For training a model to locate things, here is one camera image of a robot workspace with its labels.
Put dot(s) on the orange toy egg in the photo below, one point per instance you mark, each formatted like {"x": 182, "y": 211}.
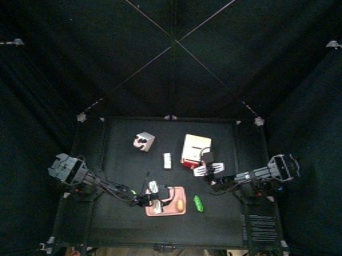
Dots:
{"x": 180, "y": 205}

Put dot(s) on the pink plastic tray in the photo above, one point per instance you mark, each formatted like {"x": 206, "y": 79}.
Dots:
{"x": 178, "y": 193}

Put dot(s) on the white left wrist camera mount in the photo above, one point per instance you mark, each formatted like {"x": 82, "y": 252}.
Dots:
{"x": 157, "y": 207}

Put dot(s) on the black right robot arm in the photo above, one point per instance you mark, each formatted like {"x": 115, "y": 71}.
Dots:
{"x": 285, "y": 166}

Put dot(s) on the small white picture block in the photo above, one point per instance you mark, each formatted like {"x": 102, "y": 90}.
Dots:
{"x": 168, "y": 160}

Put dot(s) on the red wooden box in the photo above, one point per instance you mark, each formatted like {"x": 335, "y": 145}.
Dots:
{"x": 196, "y": 146}

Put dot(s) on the white text label sticker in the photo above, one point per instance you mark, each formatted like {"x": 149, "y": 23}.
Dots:
{"x": 262, "y": 230}

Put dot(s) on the white toy knife block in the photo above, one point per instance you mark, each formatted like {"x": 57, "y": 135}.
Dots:
{"x": 149, "y": 136}

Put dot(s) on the green toy vegetable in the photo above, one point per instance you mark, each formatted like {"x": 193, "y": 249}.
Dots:
{"x": 198, "y": 203}
{"x": 133, "y": 192}

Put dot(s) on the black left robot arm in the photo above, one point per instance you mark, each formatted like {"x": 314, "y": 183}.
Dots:
{"x": 71, "y": 170}

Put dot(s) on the grey frame corner bracket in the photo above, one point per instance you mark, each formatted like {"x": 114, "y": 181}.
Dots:
{"x": 258, "y": 121}
{"x": 333, "y": 44}
{"x": 15, "y": 42}
{"x": 81, "y": 117}

